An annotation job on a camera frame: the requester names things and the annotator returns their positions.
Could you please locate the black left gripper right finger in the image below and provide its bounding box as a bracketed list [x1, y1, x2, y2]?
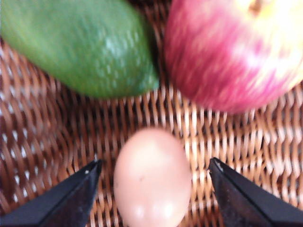
[208, 158, 303, 227]

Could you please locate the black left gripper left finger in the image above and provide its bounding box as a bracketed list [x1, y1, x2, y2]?
[0, 159, 102, 227]

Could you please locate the beige egg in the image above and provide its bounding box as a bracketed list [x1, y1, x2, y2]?
[113, 128, 192, 227]

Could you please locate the brown woven wicker basket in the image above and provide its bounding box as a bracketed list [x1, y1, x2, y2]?
[0, 0, 303, 227]

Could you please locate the red yellow apple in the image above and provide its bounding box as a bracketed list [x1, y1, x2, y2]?
[164, 0, 303, 115]

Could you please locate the green avocado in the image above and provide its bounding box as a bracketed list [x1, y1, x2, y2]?
[0, 0, 160, 98]

